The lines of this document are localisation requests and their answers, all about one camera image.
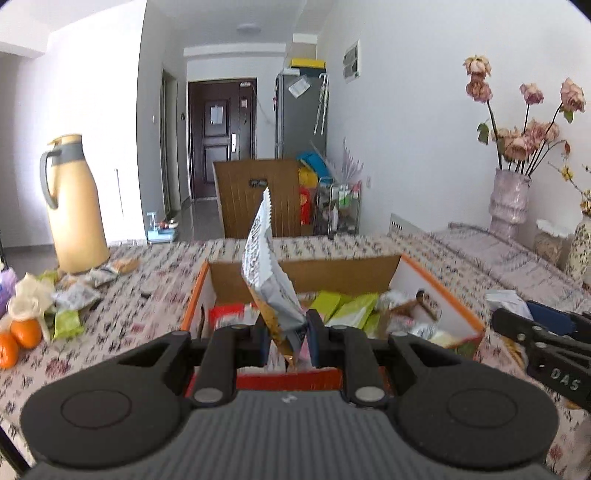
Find wire storage rack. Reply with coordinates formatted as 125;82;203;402
316;182;363;239

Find orange cardboard box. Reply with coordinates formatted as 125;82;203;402
180;254;487;398

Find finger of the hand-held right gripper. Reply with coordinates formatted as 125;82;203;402
491;308;555;352
526;300;591;337

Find white floral patterned vase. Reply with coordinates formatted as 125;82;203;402
567;215;591;285

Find folded grey patterned cloth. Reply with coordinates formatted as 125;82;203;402
429;224;591;319

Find cluster of small snack packets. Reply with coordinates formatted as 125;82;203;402
39;258;140;341

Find orange fruit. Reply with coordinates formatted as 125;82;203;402
10;318;44;350
0;332;20;369

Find white slatted panel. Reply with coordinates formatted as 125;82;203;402
390;213;428;234

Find grey side door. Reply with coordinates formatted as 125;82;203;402
161;69;179;218

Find purple tissue pack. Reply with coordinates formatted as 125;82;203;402
0;268;18;319

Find glass jar with white lid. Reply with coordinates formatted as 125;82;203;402
534;219;574;267

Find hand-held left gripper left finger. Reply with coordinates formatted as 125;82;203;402
120;316;270;408

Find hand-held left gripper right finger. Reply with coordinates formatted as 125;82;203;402
305;308;466;408

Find grey refrigerator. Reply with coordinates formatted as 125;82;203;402
276;69;328;160

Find yellow thermos jug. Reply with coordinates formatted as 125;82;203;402
39;134;111;274

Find cream plastic bag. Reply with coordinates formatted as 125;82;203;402
9;273;57;343

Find dried pink roses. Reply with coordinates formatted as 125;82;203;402
464;55;587;176

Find blue bag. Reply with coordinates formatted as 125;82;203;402
298;152;331;179

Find white folded umbrella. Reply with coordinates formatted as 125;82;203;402
314;74;331;136

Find dark brown entrance door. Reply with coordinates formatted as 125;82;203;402
188;78;257;200

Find pink ribbed vase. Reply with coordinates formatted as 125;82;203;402
489;168;532;241

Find yellow blossom branches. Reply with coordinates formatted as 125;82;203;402
549;152;591;218

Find brown wooden chair back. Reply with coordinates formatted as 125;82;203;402
213;158;315;239

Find red bag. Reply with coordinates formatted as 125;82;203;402
299;187;315;227

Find purple dried sprigs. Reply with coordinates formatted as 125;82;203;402
339;137;363;184

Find grey white snack packet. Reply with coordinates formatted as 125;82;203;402
241;187;308;370

